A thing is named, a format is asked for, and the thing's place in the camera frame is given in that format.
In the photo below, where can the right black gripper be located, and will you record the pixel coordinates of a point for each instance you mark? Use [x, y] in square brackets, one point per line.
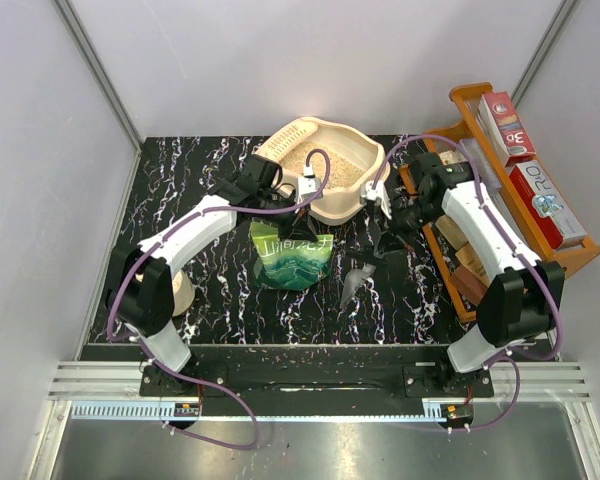
[390, 239]

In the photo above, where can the clear acrylic box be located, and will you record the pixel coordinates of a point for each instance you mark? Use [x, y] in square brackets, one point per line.
[486, 172]

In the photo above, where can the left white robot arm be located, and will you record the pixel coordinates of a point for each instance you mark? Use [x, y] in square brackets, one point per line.
[250, 193]

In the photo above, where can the beige litter box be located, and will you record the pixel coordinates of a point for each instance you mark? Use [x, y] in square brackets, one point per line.
[355, 160]

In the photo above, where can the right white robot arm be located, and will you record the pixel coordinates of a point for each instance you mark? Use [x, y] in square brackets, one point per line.
[524, 292]

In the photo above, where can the red white box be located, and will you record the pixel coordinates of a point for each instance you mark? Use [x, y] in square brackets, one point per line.
[552, 214]

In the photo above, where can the brown paper packet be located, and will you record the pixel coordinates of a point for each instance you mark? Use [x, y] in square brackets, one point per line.
[469, 277]

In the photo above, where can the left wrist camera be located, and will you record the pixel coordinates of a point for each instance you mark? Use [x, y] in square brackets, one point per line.
[309, 188]

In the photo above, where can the small black bracket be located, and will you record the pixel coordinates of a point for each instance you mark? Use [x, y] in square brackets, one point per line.
[366, 256]

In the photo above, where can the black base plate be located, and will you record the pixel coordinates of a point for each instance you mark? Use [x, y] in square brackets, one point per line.
[312, 382]

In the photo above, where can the orange wooden rack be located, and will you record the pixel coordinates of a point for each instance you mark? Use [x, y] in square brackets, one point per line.
[466, 98]

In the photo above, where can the red box 3b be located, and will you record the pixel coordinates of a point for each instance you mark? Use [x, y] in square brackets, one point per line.
[504, 128]

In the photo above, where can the green litter bag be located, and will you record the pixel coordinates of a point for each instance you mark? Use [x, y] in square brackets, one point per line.
[289, 264]

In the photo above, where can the clear plastic scoop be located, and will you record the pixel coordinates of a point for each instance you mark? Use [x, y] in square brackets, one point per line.
[353, 281]

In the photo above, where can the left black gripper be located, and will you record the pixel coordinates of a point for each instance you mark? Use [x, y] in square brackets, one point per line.
[299, 227]

